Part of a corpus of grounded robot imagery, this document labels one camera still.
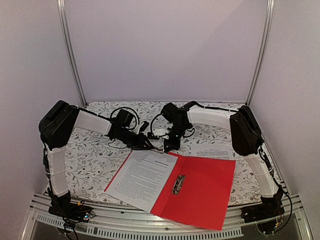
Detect right aluminium frame post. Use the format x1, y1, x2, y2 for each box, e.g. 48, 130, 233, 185
245, 0, 275, 106

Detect spine metal folder clip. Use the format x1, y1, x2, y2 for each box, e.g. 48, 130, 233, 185
171, 174, 186, 195

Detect printed white paper sheets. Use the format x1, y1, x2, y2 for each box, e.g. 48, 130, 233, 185
105, 150, 178, 213

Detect separate printed paper sheet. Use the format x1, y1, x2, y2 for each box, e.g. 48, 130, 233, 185
190, 143, 234, 160

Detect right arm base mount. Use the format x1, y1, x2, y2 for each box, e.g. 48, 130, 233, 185
240, 189, 285, 235

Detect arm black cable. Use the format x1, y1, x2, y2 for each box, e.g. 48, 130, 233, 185
192, 100, 241, 115
79, 107, 141, 131

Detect aluminium frame post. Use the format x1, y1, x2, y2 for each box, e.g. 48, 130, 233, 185
245, 0, 275, 106
56, 0, 88, 106

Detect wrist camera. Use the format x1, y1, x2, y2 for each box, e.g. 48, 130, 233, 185
135, 121, 149, 134
147, 128, 169, 140

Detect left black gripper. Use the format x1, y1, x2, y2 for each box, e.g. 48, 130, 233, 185
118, 127, 154, 151

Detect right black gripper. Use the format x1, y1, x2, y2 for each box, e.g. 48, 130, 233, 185
164, 123, 189, 152

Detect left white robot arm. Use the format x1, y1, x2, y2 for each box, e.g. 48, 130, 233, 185
38, 100, 155, 198

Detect left aluminium frame post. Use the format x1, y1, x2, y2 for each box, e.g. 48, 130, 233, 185
56, 0, 88, 106

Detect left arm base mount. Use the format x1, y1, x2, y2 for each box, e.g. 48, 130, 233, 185
47, 187, 96, 223

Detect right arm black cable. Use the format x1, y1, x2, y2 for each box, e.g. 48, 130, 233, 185
192, 100, 241, 115

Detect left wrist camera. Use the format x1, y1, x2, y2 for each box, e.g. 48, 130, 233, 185
135, 121, 149, 134

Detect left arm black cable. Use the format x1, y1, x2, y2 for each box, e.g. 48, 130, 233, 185
79, 107, 141, 131

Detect red file folder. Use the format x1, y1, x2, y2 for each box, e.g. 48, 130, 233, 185
103, 149, 237, 232

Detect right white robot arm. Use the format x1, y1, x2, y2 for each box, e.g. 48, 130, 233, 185
160, 101, 284, 218

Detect aluminium front rail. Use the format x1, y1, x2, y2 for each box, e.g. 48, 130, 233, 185
20, 193, 315, 240

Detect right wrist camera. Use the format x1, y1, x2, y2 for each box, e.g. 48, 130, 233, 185
147, 128, 169, 140

